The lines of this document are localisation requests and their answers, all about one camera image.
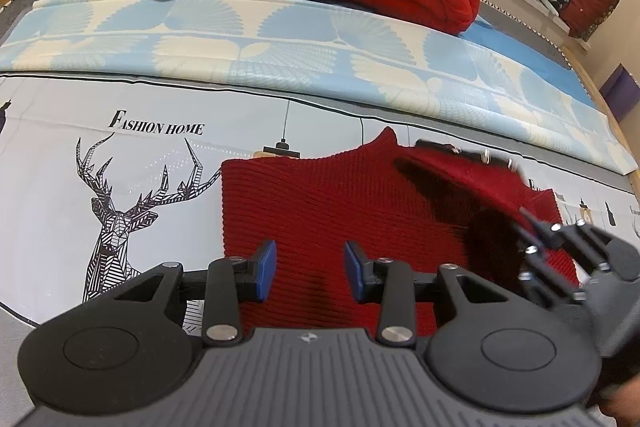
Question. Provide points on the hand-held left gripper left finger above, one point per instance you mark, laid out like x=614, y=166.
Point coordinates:
x=266, y=272

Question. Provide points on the blue patterned mat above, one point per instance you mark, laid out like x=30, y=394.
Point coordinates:
x=300, y=27

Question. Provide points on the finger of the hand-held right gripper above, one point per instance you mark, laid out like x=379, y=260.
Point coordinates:
x=570, y=237
x=547, y=279

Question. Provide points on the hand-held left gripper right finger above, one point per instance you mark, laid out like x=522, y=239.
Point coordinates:
x=354, y=272

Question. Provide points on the dark red cushion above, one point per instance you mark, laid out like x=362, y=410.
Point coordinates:
x=590, y=2

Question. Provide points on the dark red knit sweater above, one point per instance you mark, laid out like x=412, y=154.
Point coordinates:
x=310, y=207

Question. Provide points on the purple box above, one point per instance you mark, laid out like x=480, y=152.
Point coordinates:
x=625, y=92

